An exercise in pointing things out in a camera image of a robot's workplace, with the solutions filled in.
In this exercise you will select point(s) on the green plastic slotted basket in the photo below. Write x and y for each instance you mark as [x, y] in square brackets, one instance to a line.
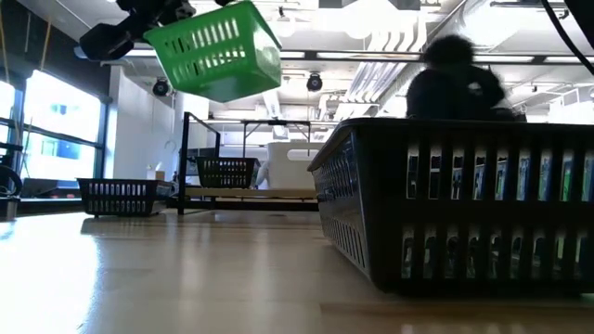
[223, 69]

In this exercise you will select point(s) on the black plastic slotted basket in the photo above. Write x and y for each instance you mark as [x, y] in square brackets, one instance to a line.
[125, 181]
[227, 160]
[385, 185]

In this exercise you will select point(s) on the white plastic bin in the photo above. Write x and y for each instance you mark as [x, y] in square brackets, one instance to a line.
[283, 174]

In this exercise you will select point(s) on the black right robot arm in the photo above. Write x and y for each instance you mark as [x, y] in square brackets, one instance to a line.
[584, 9]

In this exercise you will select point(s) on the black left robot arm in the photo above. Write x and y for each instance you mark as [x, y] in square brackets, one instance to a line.
[104, 42]

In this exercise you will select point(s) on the black metal wooden shelf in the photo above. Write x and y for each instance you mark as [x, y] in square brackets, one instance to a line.
[250, 193]

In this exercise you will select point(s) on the black round ceiling fixture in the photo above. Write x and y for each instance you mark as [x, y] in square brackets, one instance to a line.
[160, 87]
[314, 82]

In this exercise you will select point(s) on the long ceiling light bar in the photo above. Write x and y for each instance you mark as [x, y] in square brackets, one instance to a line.
[315, 55]

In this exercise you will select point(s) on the black background table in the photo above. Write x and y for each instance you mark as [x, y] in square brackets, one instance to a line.
[278, 122]

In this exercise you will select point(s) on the large window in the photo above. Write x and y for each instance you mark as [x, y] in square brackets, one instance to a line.
[60, 120]

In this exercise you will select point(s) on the small cardboard box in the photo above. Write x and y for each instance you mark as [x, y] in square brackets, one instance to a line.
[156, 175]

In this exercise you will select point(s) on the white ceiling pipe bundle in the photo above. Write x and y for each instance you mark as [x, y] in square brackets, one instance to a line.
[380, 79]

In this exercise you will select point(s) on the black case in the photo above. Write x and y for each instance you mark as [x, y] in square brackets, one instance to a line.
[46, 188]

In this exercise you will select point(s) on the person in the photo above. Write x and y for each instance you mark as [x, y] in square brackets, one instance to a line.
[455, 93]

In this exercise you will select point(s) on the black aluminium rig frame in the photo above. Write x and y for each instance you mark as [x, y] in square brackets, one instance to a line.
[55, 206]

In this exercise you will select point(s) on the silver ventilation duct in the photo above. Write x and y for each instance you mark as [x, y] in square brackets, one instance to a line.
[464, 23]

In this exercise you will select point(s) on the dark rig post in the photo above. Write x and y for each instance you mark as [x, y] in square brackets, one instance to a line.
[9, 206]

